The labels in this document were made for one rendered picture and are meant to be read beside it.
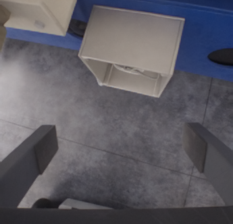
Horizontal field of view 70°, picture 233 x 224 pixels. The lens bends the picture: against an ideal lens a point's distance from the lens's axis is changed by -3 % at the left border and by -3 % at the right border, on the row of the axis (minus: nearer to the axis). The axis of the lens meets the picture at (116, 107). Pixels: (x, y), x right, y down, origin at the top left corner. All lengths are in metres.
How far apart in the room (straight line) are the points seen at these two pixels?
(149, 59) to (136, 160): 0.61
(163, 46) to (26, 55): 0.95
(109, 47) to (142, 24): 0.10
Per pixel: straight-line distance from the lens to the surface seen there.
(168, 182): 0.96
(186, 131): 0.16
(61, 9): 0.46
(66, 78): 1.04
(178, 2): 0.45
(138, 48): 0.44
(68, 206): 0.92
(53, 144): 0.17
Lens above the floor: 0.91
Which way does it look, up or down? 79 degrees down
